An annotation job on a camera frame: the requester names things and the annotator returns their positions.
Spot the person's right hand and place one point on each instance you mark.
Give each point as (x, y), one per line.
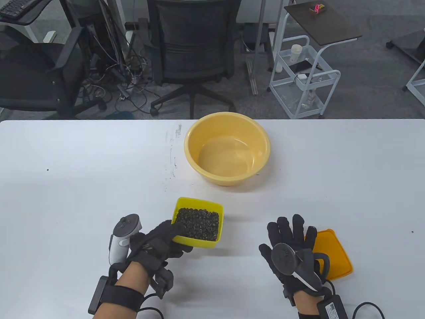
(292, 232)

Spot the person's left hand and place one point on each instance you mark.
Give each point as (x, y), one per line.
(156, 242)

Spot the grey white handheld controller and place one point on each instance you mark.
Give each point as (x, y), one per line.
(119, 246)
(282, 257)

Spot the yellow plastic box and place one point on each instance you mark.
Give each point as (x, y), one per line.
(199, 244)

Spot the pile of coffee beans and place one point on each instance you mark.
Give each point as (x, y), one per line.
(199, 224)

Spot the orange plastic lid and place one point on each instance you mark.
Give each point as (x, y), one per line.
(335, 256)

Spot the yellow plastic basin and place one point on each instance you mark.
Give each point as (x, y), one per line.
(229, 159)

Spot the person's right forearm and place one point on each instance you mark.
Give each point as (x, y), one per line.
(307, 304)

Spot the person's left forearm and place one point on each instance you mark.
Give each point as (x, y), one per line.
(132, 275)

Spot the black labelled wrist box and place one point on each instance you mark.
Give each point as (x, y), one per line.
(332, 309)
(98, 295)

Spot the white rolling cart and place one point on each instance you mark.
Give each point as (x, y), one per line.
(307, 115)

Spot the teal floor object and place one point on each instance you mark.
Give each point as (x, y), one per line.
(119, 115)

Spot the clear plastic bottle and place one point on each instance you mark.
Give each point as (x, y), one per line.
(308, 99)

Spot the white charger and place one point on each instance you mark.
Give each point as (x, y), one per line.
(302, 77)

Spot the white small bottle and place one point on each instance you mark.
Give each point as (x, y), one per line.
(279, 67)

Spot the white paper cup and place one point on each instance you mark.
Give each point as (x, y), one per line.
(295, 53)

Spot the black box under desk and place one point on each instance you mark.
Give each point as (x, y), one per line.
(252, 36)

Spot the black mesh-back office chair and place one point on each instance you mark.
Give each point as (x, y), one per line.
(196, 43)

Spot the black padded office chair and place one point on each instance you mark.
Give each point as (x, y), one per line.
(30, 76)

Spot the dark brown side table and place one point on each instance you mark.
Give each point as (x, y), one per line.
(322, 23)

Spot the black flat base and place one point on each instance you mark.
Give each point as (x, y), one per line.
(410, 45)

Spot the black computer tower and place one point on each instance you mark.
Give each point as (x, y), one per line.
(83, 30)

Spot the pink small item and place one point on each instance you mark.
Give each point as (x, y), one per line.
(317, 8)

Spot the white power strip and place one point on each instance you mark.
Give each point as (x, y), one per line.
(49, 36)

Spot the grey desk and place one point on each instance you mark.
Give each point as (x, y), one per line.
(36, 11)

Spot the black keyboard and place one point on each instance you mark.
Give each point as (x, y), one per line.
(13, 7)

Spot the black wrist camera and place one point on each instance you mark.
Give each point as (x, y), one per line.
(289, 297)
(162, 282)

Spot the grey metal post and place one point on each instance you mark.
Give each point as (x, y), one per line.
(259, 40)

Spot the white metal frame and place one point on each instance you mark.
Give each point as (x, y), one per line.
(415, 79)

